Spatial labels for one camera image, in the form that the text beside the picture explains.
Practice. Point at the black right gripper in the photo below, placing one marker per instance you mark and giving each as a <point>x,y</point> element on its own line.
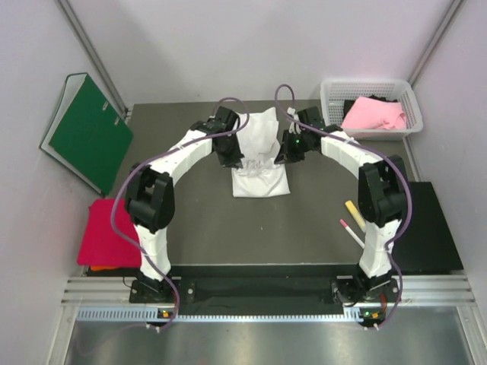
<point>286,155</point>

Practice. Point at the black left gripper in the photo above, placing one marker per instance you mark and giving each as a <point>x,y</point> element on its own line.
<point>233,160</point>

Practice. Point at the white t shirt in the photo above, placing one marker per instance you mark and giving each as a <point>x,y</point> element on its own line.
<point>259,176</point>

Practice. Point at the red t shirt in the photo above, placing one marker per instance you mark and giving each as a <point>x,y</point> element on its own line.
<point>101,245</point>

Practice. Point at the orange cloth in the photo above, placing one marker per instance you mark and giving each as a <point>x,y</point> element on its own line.
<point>98,268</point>

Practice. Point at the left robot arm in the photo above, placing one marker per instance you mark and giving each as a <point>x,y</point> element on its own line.
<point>150,196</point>

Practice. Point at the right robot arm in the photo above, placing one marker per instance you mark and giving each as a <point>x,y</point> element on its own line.
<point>383,201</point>

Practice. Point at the black t shirt in basket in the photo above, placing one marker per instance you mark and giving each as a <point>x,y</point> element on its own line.
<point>348,104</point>

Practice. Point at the pink t shirt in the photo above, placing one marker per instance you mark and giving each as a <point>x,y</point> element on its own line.
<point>373,114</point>

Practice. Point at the white plastic laundry basket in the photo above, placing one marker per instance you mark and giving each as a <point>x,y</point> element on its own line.
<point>333,93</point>

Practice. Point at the yellow marker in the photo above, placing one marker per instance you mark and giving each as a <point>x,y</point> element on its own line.
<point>355,213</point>

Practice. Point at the pink white pen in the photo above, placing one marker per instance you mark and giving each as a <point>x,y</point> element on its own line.
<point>353,235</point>

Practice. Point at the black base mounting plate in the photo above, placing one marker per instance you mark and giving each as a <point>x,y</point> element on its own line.
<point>270,306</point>

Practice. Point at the black flat box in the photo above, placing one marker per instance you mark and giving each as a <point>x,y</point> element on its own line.
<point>427,247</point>

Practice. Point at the green ring binder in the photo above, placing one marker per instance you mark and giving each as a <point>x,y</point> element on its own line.
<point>86,134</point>

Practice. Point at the aluminium frame rail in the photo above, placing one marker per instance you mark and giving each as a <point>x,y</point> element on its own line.
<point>422,290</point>

